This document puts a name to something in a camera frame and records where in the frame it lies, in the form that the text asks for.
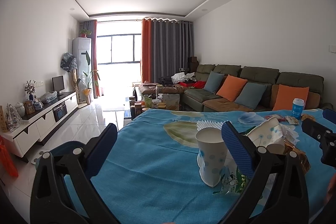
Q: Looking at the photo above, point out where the orange cushion far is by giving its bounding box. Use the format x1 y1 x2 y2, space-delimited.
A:
217 75 248 102

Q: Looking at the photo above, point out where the small plant blue vase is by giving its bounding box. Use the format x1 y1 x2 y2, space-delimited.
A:
25 80 36 101

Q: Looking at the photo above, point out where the cluttered coffee table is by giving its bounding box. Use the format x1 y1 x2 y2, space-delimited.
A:
124 83 186 119

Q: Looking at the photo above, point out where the covered standing fan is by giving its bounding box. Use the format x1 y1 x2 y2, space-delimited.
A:
60 52 77 90

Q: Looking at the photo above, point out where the pile of clothes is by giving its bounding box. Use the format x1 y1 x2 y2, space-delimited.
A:
158 72 206 89

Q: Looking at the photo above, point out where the green brown sectional sofa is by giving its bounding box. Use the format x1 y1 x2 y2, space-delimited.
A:
181 64 333 112

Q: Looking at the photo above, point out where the grey orange right curtain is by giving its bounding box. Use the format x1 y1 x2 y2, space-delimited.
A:
141 19 194 83

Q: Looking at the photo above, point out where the red snack packet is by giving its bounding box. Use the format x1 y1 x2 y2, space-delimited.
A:
264 114 286 122

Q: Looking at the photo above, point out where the white tissue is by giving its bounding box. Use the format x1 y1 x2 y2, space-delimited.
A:
280 124 299 145

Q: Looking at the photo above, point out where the orange cushion near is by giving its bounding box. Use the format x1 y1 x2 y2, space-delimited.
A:
273 85 309 111

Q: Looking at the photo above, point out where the gold foil snack bag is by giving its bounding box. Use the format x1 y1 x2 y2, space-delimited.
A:
284 139 311 174

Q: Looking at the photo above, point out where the small black monitor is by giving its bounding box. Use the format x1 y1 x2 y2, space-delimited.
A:
52 76 64 96

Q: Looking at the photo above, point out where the blue white coffee cup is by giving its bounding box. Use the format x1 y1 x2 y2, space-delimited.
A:
291 98 305 119

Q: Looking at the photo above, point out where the blue cushion far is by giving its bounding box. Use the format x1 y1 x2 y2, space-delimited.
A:
204 71 224 94

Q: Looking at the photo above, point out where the crumpled dotted paper cup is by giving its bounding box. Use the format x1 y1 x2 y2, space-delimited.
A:
247 118 285 155

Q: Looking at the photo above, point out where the white bathroom scale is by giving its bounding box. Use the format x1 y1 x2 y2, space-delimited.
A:
31 150 45 165

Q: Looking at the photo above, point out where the orange plastic bag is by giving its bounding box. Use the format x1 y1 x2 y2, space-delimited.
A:
0 136 19 177

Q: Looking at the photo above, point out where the grey orange left curtain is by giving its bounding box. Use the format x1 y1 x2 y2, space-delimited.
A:
79 20 100 98

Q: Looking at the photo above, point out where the white foam fruit net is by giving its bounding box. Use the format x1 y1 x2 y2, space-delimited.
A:
197 121 223 131

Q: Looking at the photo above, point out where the person's right hand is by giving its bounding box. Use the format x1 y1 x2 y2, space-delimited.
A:
325 174 336 203

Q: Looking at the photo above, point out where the potted plant on conditioner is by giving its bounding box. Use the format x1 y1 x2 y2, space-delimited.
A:
79 29 92 38

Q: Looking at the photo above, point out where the white dotted paper cup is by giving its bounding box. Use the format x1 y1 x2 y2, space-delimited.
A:
195 128 228 188

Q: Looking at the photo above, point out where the brown snack packet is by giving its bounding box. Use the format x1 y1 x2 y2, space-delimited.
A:
301 114 311 121

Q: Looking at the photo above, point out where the grey orange curtain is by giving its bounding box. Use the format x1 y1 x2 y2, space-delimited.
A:
79 20 100 98
141 19 194 83

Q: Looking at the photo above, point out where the blue cushion near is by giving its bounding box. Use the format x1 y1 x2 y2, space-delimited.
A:
235 83 266 109

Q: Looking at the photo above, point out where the beige snack packet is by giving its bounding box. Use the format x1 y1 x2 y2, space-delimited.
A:
285 116 299 125

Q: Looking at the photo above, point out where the blue cushion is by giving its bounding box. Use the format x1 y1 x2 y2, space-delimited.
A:
204 71 224 94
235 83 266 109

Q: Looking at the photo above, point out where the orange cushion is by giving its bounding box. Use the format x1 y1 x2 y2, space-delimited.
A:
273 85 309 111
217 75 248 102

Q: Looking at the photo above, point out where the blue floral tablecloth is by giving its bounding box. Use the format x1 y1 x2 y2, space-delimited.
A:
63 107 336 224

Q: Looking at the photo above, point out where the white black TV cabinet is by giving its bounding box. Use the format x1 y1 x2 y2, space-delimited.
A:
1 92 78 163

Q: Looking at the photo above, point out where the tall green potted plant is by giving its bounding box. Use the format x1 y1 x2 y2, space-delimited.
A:
77 51 100 105

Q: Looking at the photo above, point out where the green clear snack wrapper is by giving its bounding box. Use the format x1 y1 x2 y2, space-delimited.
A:
213 159 250 196

